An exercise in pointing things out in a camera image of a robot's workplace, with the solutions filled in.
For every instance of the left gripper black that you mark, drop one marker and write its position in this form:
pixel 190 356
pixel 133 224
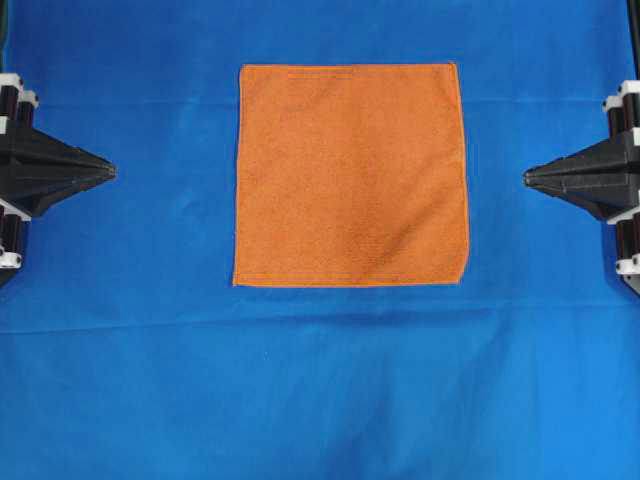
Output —
pixel 19 203

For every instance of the blue table cloth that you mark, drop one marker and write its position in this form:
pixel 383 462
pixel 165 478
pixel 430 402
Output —
pixel 126 353

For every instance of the orange towel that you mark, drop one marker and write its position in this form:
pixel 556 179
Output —
pixel 350 176

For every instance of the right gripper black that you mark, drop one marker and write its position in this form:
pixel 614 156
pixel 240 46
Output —
pixel 606 197

